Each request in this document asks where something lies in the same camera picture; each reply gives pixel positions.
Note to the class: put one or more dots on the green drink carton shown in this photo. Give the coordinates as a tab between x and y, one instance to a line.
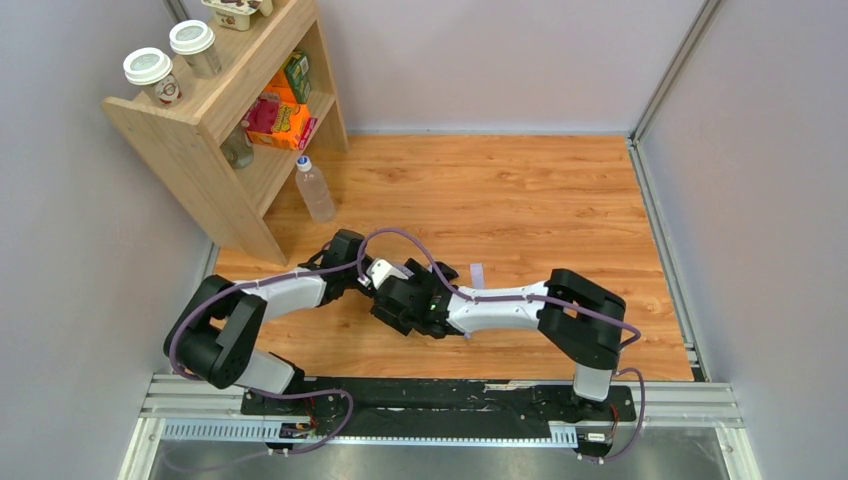
291	80

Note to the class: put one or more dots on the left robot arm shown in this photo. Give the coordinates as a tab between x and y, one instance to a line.
214	338

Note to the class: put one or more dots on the white-lidded paper cup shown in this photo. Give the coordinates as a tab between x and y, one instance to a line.
194	41
152	70

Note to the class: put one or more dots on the lavender folding umbrella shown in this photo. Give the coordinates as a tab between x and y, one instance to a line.
477	277

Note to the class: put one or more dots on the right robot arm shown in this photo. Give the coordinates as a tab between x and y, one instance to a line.
582	319

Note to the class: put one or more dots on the clear plastic water bottle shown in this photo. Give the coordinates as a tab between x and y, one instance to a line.
314	190

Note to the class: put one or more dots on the wooden shelf unit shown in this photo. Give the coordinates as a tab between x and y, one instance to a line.
181	144

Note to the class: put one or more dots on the orange snack box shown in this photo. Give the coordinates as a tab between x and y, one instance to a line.
279	124

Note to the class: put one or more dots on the yogurt cup pack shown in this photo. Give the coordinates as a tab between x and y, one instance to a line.
238	14

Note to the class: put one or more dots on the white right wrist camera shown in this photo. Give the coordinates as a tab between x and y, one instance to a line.
381	270

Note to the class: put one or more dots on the front white-lidded paper cup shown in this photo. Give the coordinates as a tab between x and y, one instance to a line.
152	70

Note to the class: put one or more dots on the rear white-lidded paper cup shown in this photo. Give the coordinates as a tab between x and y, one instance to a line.
194	41

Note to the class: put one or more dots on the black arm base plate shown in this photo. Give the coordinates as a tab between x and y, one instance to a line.
441	408

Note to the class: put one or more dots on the glass jar on shelf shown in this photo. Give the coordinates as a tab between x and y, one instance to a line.
237	148

